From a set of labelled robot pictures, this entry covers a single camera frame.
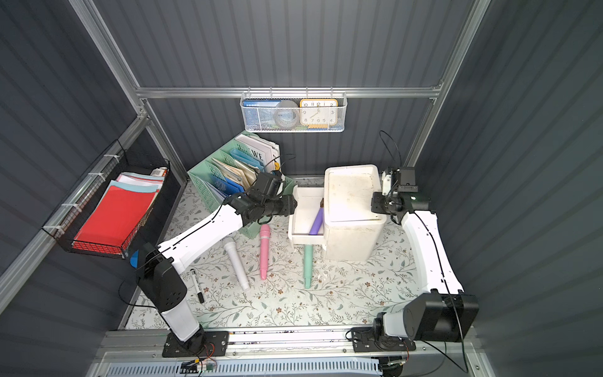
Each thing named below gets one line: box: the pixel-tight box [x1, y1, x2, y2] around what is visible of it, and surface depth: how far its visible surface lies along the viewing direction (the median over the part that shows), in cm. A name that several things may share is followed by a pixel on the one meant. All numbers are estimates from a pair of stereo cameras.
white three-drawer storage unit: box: [323, 164, 388, 263], surface depth 84 cm
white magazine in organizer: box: [234, 133, 282, 173], surface depth 99 cm
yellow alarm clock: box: [299, 98, 339, 129], surface depth 90 cm
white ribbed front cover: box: [105, 356, 384, 377], surface depth 72 cm
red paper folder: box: [72, 185, 158, 254], surface depth 72 cm
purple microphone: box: [308, 207, 325, 236], surface depth 91 cm
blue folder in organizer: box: [210, 175, 246, 194], surface depth 91 cm
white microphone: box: [223, 241, 250, 292], surface depth 90 cm
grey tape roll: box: [273, 99, 300, 129], surface depth 89 cm
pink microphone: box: [259, 223, 271, 281], surface depth 95 cm
